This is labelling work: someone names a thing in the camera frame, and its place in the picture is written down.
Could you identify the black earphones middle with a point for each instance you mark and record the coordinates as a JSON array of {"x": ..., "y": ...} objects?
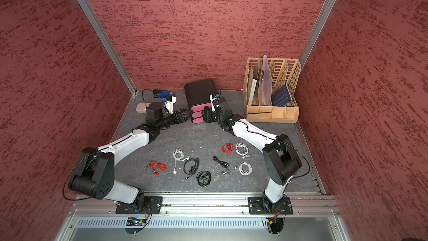
[{"x": 190, "y": 167}]

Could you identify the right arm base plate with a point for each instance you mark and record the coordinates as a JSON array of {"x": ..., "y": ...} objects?
[{"x": 271, "y": 206}]

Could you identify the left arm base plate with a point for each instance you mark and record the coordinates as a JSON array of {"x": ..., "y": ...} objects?
[{"x": 144, "y": 205}]

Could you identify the pink pencil case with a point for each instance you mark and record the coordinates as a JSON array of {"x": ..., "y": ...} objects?
[{"x": 141, "y": 108}]

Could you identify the beige paper folder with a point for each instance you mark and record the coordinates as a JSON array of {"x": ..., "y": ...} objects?
[{"x": 253, "y": 79}]

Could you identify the white earphones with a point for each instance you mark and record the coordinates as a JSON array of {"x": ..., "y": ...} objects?
[
  {"x": 242, "y": 150},
  {"x": 244, "y": 169},
  {"x": 178, "y": 155}
]

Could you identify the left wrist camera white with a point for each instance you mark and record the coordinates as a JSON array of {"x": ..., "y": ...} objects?
[{"x": 169, "y": 101}]

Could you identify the black earphones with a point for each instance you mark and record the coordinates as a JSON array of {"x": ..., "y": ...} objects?
[
  {"x": 204, "y": 178},
  {"x": 190, "y": 167},
  {"x": 223, "y": 164}
]

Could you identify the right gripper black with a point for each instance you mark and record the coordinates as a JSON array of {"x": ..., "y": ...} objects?
[{"x": 207, "y": 115}]

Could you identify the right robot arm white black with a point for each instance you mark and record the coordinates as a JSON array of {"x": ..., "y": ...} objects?
[{"x": 282, "y": 159}]

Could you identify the black earphones bottom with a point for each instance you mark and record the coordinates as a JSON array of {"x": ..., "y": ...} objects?
[{"x": 204, "y": 178}]

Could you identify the aluminium corner post right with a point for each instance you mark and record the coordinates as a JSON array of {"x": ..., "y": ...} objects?
[{"x": 317, "y": 29}]

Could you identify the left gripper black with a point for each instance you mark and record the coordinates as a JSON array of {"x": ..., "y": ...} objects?
[{"x": 183, "y": 111}]

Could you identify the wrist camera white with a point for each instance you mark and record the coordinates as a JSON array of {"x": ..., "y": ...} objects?
[
  {"x": 213, "y": 102},
  {"x": 169, "y": 101}
]

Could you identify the black pink drawer cabinet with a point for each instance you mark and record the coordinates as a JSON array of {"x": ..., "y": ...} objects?
[{"x": 200, "y": 94}]

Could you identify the translucent grey folder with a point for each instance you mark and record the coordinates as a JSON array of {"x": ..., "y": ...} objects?
[{"x": 265, "y": 83}]

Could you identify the aluminium corner post left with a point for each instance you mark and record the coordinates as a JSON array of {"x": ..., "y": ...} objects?
[{"x": 108, "y": 46}]

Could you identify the blue black stapler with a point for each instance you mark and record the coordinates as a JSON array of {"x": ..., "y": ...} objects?
[{"x": 158, "y": 93}]

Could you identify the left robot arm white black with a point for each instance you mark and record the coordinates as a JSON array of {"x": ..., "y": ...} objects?
[{"x": 94, "y": 174}]

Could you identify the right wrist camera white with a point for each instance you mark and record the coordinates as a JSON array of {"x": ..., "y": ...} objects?
[{"x": 213, "y": 102}]

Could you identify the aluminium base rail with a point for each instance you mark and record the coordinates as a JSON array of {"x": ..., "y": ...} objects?
[{"x": 218, "y": 205}]

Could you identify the black earphones right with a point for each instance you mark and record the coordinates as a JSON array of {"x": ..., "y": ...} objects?
[{"x": 223, "y": 164}]

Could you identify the aluminium corner post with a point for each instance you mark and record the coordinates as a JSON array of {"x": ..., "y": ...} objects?
[
  {"x": 108, "y": 46},
  {"x": 317, "y": 29}
]

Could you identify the red earphones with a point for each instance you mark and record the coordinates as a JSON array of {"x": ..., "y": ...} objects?
[
  {"x": 228, "y": 148},
  {"x": 156, "y": 166}
]

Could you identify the dark blue notebook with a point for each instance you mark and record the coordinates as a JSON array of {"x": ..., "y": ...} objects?
[{"x": 282, "y": 97}]

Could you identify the beige file organizer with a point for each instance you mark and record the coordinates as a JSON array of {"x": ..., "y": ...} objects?
[{"x": 283, "y": 107}]

